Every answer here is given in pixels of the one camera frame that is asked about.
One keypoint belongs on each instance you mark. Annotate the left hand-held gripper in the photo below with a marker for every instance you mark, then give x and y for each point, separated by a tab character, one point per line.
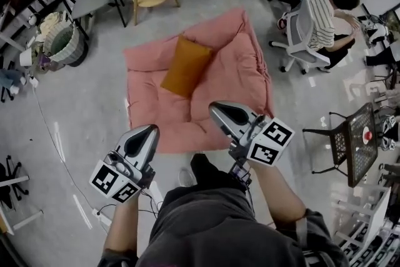
131	162

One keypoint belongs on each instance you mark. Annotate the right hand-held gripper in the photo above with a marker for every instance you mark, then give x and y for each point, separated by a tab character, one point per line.
250	131

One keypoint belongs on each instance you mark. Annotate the pink cushion seat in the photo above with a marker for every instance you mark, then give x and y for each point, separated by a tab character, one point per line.
237	72

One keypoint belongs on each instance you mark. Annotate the orange pillow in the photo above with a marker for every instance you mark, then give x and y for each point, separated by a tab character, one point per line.
187	67

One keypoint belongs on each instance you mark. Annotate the person's left forearm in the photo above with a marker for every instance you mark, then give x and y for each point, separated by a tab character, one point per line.
123	228

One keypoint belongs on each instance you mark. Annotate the person's right forearm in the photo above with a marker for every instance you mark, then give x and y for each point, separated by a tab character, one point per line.
275	194

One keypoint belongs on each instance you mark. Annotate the person's grey shoe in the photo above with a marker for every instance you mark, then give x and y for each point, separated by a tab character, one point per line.
185	177

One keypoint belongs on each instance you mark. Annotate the person's black trouser leg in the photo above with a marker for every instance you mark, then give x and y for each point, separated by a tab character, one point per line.
209	170

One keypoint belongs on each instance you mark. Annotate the white power strip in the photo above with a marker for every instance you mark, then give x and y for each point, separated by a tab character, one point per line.
101	217

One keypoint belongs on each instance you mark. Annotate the person's dark grey shirt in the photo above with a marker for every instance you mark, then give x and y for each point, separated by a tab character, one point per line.
218	228

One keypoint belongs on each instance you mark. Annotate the white mesh office chair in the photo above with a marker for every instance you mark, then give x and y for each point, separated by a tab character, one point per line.
300	34

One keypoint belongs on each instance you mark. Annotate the black metal mesh table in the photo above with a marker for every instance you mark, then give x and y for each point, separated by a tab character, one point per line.
359	147

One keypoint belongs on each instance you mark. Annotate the small red object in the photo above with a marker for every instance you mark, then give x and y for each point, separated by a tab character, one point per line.
367	135

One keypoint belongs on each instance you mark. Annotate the black office chair base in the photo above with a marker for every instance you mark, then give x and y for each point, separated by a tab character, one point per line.
12	178

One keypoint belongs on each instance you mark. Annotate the woven laundry basket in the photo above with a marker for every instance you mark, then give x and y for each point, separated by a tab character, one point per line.
64	43

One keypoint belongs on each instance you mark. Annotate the white storage rack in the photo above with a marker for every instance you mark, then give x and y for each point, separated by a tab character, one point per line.
365	228

